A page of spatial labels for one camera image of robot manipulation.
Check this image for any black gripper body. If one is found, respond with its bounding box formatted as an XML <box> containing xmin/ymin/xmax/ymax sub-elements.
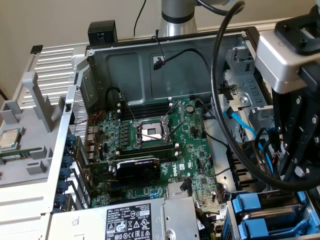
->
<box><xmin>283</xmin><ymin>87</ymin><xmax>320</xmax><ymax>117</ymax></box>

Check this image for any blue SATA wire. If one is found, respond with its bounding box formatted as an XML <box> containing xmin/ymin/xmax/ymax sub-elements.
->
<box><xmin>224</xmin><ymin>106</ymin><xmax>276</xmax><ymax>176</ymax></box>

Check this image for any hard disk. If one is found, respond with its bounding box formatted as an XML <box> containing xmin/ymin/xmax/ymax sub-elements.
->
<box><xmin>231</xmin><ymin>186</ymin><xmax>313</xmax><ymax>232</ymax></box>

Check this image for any metal disk bay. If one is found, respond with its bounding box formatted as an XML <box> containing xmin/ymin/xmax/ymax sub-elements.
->
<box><xmin>228</xmin><ymin>182</ymin><xmax>320</xmax><ymax>237</ymax></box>

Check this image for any empty blue disk carrier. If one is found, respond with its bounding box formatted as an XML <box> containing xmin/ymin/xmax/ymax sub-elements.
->
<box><xmin>237</xmin><ymin>217</ymin><xmax>312</xmax><ymax>238</ymax></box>

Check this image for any black plastic shroud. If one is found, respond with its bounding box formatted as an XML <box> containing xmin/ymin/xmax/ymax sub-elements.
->
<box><xmin>226</xmin><ymin>139</ymin><xmax>266</xmax><ymax>194</ymax></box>

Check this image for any green motherboard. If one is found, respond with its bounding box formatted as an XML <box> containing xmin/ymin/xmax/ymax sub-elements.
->
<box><xmin>84</xmin><ymin>97</ymin><xmax>232</xmax><ymax>227</ymax></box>

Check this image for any metal socket cover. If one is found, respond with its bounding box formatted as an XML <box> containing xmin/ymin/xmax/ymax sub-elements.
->
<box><xmin>161</xmin><ymin>99</ymin><xmax>186</xmax><ymax>126</ymax></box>

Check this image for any black angled plug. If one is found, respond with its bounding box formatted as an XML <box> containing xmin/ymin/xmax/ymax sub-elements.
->
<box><xmin>180</xmin><ymin>177</ymin><xmax>193</xmax><ymax>196</ymax></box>

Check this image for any silver heatsink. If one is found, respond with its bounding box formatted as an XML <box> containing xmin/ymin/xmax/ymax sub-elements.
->
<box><xmin>166</xmin><ymin>181</ymin><xmax>193</xmax><ymax>200</ymax></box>

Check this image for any CPU socket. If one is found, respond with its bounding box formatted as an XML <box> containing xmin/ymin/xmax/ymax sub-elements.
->
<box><xmin>133</xmin><ymin>117</ymin><xmax>176</xmax><ymax>148</ymax></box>

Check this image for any black graphics card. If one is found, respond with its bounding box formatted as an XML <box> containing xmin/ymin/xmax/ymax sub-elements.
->
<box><xmin>83</xmin><ymin>156</ymin><xmax>162</xmax><ymax>186</ymax></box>

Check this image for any thin metal locking lever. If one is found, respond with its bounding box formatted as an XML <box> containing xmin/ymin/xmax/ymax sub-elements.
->
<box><xmin>119</xmin><ymin>92</ymin><xmax>138</xmax><ymax>124</ymax></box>

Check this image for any open metal PC case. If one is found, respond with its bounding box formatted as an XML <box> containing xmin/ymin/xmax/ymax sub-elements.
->
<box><xmin>39</xmin><ymin>26</ymin><xmax>320</xmax><ymax>240</ymax></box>

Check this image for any black box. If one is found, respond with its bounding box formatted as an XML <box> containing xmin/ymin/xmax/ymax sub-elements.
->
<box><xmin>87</xmin><ymin>20</ymin><xmax>119</xmax><ymax>46</ymax></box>

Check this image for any grey power supply unit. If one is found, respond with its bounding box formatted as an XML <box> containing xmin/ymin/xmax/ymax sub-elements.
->
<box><xmin>49</xmin><ymin>196</ymin><xmax>201</xmax><ymax>240</ymax></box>

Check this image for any grey parts rack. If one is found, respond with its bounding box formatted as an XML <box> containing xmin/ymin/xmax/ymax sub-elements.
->
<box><xmin>0</xmin><ymin>71</ymin><xmax>66</xmax><ymax>189</ymax></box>

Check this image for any green RAM stick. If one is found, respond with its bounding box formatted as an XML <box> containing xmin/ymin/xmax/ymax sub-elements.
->
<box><xmin>0</xmin><ymin>146</ymin><xmax>43</xmax><ymax>161</ymax></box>

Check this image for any silver CPU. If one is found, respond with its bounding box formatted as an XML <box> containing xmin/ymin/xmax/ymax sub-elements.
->
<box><xmin>0</xmin><ymin>129</ymin><xmax>21</xmax><ymax>150</ymax></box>

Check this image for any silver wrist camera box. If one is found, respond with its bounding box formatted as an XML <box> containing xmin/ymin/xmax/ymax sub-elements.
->
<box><xmin>254</xmin><ymin>32</ymin><xmax>315</xmax><ymax>95</ymax></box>

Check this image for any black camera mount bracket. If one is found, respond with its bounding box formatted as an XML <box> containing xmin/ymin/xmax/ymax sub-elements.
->
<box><xmin>274</xmin><ymin>4</ymin><xmax>320</xmax><ymax>59</ymax></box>

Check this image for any thick black camera cable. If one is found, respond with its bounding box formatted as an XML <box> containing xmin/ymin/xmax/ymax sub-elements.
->
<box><xmin>196</xmin><ymin>0</ymin><xmax>320</xmax><ymax>192</ymax></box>

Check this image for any black wire with plug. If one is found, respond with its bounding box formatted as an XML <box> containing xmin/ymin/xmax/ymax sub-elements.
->
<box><xmin>151</xmin><ymin>35</ymin><xmax>237</xmax><ymax>94</ymax></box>

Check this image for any thin black cable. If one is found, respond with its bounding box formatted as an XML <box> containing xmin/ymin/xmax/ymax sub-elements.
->
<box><xmin>133</xmin><ymin>0</ymin><xmax>148</xmax><ymax>36</ymax></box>

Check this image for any black looped wire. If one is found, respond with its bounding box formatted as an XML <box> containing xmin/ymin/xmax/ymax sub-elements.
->
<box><xmin>105</xmin><ymin>86</ymin><xmax>127</xmax><ymax>104</ymax></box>

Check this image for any thin red wire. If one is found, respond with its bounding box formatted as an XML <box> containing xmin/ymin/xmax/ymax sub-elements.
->
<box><xmin>74</xmin><ymin>110</ymin><xmax>104</xmax><ymax>153</ymax></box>

